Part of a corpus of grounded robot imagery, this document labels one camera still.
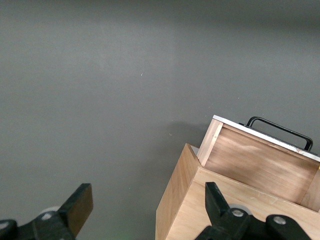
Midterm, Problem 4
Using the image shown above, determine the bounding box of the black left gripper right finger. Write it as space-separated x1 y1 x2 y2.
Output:
196 181 312 240

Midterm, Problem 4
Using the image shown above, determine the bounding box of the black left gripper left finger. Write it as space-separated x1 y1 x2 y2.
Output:
0 183 94 240

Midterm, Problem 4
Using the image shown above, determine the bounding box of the white-fronted wooden drawer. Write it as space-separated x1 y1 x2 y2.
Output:
197 114 320 213

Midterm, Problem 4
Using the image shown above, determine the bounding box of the black metal drawer handle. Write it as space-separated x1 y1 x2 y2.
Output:
238 116 314 152

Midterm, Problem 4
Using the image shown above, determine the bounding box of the wooden drawer cabinet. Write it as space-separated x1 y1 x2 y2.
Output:
155 143 320 240

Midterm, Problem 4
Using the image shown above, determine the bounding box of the dark grey table mat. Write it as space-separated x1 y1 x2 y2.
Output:
0 0 320 240

